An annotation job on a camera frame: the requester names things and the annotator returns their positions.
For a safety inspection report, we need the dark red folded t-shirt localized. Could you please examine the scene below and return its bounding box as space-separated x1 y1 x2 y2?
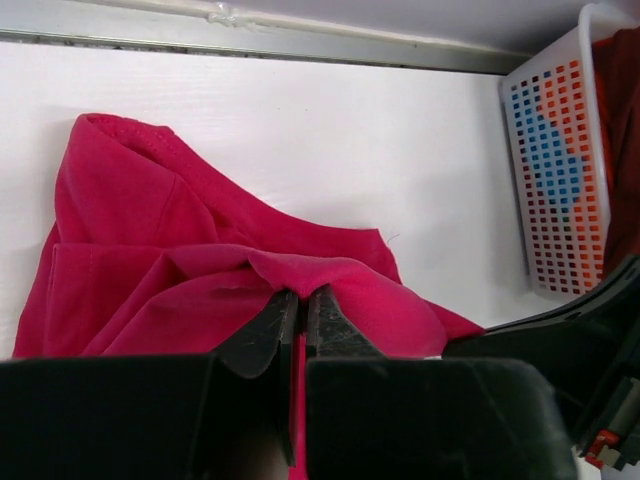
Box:
592 28 639 276

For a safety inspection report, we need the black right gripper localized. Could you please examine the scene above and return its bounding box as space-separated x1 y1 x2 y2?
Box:
443 255 639 470

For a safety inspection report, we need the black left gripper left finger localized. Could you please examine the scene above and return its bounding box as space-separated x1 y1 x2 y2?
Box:
1 291 299 479

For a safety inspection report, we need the pink t-shirt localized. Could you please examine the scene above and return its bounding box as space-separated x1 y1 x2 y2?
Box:
10 114 479 479

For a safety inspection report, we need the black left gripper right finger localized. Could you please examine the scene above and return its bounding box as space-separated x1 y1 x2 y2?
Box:
305 290 578 479

